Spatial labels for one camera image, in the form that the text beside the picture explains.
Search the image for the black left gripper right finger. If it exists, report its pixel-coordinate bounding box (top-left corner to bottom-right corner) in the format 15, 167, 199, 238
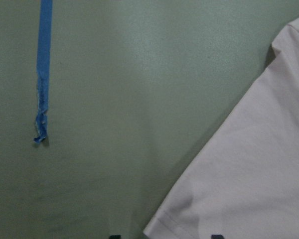
211, 235, 224, 239

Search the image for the pink Snoopy t-shirt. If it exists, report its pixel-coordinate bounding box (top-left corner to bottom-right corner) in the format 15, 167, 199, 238
144, 18, 299, 239

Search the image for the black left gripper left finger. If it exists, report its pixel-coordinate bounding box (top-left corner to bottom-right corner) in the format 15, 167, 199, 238
109, 235, 121, 239

